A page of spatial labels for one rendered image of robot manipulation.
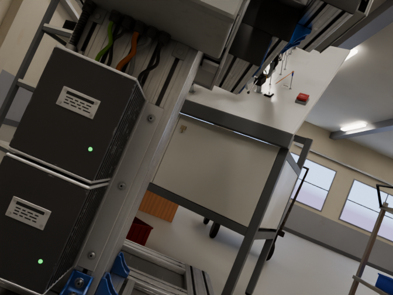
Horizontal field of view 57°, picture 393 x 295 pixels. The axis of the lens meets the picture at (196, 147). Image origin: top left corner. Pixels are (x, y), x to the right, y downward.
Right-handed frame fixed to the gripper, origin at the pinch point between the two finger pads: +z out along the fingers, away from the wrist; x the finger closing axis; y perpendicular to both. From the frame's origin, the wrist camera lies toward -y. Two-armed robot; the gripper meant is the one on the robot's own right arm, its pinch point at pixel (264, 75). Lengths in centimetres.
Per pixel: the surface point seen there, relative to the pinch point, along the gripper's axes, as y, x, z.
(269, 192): -32, -33, 46
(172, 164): -38, 18, 53
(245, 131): -28.1, -11.4, 24.8
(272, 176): -29, -31, 39
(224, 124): -29.1, 0.2, 25.2
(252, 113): -19.5, -8.3, 17.1
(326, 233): 952, 40, 505
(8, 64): 161, 528, 130
